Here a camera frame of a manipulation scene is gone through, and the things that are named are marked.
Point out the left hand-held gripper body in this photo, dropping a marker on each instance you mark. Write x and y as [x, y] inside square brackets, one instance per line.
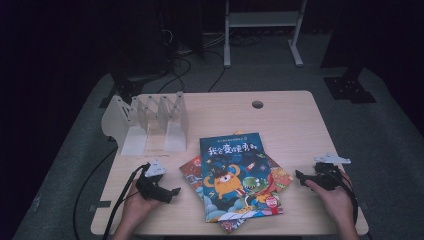
[150, 188]

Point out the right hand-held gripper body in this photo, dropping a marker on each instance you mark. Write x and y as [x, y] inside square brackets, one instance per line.
[328, 178]

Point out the colourful animals picture book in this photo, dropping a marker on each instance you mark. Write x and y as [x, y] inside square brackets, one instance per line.
[190, 173]

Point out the clear acrylic book rack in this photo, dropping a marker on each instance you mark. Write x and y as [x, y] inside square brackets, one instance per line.
[140, 133]

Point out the blue monster picture book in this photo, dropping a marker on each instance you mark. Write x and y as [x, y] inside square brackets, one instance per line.
[233, 173]

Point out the person's left hand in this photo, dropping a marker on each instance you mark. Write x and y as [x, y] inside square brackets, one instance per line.
[135, 210]

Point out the person's right hand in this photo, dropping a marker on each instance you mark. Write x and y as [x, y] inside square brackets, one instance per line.
[340, 203]

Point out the black stand base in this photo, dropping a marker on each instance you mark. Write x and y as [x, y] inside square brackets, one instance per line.
[350, 89]

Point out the dark stand foot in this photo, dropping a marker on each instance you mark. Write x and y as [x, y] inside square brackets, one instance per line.
[128, 87]

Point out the white metal stand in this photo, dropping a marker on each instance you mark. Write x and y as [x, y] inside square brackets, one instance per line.
[263, 19]

